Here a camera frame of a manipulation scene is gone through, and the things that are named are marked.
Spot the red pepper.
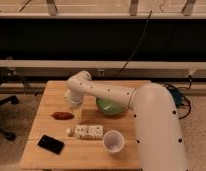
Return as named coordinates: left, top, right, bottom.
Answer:
left=52, top=112, right=74, bottom=120

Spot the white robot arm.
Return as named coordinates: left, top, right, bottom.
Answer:
left=67, top=71, right=189, bottom=171

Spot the white patterned bottle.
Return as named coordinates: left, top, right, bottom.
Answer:
left=66, top=125, right=103, bottom=140

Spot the wooden folding table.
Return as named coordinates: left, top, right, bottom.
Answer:
left=19, top=80, right=177, bottom=171

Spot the green bowl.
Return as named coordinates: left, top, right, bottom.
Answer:
left=96, top=98, right=125, bottom=116

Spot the black smartphone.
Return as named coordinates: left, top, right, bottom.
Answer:
left=37, top=135, right=64, bottom=154

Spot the blue power box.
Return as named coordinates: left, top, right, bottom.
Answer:
left=171, top=89, right=182, bottom=106

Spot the black hanging cable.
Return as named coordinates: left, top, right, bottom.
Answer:
left=114, top=9, right=153, bottom=78

